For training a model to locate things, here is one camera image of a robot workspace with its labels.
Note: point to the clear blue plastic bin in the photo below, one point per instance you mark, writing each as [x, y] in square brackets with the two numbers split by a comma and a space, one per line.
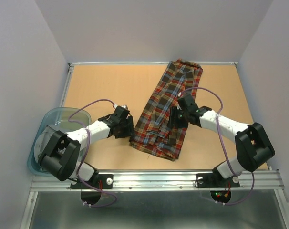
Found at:
[54, 117]

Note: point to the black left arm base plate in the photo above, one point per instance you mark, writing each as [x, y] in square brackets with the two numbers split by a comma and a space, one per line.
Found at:
[101, 181]

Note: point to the aluminium back table rail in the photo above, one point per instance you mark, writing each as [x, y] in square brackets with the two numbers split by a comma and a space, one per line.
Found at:
[145, 63]

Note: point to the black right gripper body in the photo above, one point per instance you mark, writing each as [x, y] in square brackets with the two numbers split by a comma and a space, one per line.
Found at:
[179, 117]

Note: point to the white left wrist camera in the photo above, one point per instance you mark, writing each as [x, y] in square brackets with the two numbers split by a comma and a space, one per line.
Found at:
[120, 107]

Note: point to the aluminium front table rail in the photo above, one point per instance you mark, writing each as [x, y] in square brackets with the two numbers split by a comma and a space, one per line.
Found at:
[183, 180]

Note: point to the aluminium table rail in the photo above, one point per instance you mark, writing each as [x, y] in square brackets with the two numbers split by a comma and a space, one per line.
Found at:
[183, 180]
[145, 63]

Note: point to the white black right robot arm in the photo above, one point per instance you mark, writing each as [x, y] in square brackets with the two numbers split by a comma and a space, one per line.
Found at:
[253, 146]

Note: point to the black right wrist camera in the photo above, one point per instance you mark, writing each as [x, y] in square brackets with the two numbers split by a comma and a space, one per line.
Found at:
[187, 103]

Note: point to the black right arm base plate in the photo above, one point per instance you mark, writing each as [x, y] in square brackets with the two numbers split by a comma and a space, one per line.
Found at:
[212, 180]

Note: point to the red blue plaid flannel shirt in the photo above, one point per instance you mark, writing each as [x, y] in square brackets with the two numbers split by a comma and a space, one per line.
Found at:
[151, 133]

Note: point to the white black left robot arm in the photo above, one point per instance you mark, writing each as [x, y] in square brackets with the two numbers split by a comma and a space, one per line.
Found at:
[87, 136]

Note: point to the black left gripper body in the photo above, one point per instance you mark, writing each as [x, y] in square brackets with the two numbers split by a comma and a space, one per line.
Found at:
[127, 128]

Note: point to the grey crumpled shirt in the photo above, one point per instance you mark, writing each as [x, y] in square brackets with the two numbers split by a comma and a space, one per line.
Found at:
[43, 139]

